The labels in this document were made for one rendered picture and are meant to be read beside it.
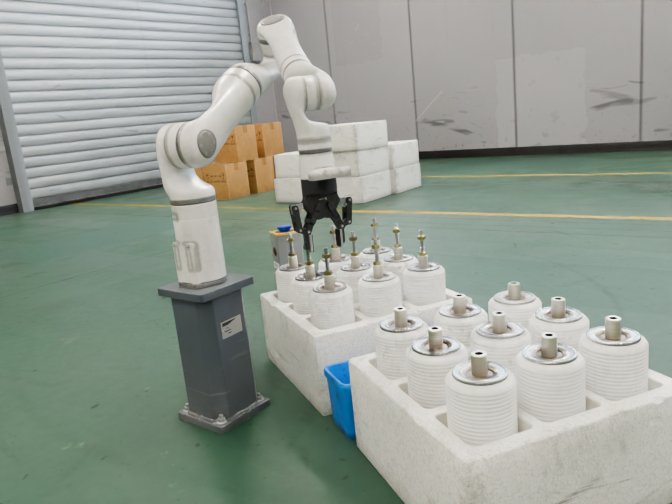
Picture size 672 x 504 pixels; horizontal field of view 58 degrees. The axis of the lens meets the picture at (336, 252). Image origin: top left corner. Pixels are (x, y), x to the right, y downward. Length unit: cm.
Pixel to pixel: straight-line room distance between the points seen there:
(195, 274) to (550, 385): 71
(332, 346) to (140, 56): 618
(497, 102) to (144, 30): 390
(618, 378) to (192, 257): 79
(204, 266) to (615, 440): 79
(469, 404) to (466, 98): 626
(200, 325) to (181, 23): 658
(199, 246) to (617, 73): 557
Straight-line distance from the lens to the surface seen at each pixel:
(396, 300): 135
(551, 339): 92
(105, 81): 694
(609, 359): 97
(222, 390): 131
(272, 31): 148
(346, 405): 119
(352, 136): 415
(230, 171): 521
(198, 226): 124
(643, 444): 101
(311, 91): 123
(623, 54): 646
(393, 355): 104
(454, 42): 707
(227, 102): 130
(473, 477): 83
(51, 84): 665
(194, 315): 126
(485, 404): 84
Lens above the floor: 62
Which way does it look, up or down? 13 degrees down
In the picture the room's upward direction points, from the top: 6 degrees counter-clockwise
